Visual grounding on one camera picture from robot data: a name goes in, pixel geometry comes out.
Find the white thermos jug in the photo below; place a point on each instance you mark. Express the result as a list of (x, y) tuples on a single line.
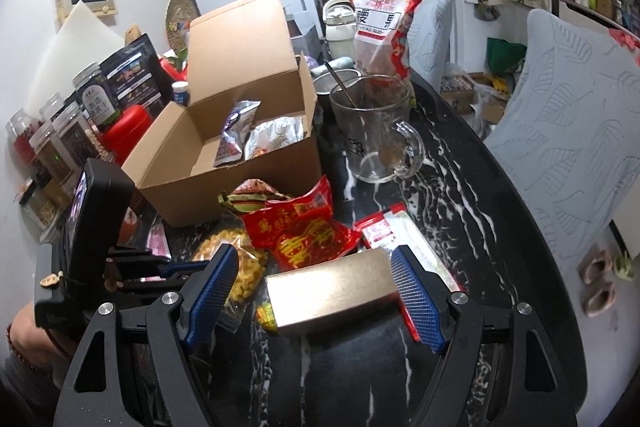
[(339, 27)]

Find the clear glass mug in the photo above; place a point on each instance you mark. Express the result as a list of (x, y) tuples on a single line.
[(360, 142)]

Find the clear jar red contents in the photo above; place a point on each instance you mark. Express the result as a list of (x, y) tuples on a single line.
[(22, 137)]

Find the person's left forearm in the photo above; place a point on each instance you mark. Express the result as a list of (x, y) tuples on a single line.
[(25, 397)]

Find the red snack packet gold print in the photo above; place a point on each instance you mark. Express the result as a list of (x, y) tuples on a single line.
[(300, 237)]

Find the red white packet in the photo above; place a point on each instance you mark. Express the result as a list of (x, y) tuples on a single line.
[(390, 227)]

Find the clear jar dark label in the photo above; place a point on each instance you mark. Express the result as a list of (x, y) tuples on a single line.
[(75, 137)]

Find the red white nut bag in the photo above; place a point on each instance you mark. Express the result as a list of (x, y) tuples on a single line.
[(380, 32)]

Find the metal spoon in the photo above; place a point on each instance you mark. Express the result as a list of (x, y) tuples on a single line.
[(340, 84)]

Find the green slipper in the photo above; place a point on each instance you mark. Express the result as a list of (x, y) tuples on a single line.
[(625, 266)]

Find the black stand-up pouch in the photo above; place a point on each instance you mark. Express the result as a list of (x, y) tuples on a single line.
[(132, 77)]

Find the small red yellow packet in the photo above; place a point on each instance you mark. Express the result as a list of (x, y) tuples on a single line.
[(265, 314)]

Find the brown cardboard box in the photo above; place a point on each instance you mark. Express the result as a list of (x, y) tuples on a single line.
[(240, 192)]

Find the pink snack packet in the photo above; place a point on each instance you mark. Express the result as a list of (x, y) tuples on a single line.
[(160, 239)]

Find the green brown snack packet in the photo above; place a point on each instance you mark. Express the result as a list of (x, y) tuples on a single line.
[(250, 199)]

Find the green shopping bag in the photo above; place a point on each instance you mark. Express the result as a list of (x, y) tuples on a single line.
[(505, 59)]

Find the silver blue snack packet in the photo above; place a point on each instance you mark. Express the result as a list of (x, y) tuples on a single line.
[(235, 132)]

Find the woven round fan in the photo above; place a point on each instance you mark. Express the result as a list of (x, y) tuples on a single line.
[(181, 22)]

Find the pink slipper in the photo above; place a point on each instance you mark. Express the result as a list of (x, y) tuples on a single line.
[(599, 299), (595, 264)]

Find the gold rectangular box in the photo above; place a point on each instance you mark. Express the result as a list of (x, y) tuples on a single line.
[(330, 292)]

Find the pink cloth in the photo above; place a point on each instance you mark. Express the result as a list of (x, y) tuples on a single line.
[(625, 39)]

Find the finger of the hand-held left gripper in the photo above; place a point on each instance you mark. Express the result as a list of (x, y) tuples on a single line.
[(185, 268), (150, 289)]

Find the chair with leaf-pattern cover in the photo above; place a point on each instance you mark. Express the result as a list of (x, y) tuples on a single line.
[(430, 42), (570, 132)]

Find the white foam board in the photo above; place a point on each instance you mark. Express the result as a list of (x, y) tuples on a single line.
[(70, 52)]

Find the clear jar green label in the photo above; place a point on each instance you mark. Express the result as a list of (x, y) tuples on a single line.
[(95, 102)]

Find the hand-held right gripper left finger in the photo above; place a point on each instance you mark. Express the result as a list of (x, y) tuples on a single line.
[(212, 292)]

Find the clear jar brown contents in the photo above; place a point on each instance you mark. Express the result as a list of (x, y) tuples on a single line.
[(47, 152)]

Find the open box of goods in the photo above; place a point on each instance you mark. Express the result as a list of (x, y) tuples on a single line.
[(457, 94)]

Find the person's left hand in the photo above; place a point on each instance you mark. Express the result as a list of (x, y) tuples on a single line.
[(37, 337)]

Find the red plastic container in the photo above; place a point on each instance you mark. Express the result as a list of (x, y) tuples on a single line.
[(125, 132)]

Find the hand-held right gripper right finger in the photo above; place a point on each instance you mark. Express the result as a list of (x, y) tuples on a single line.
[(415, 302)]

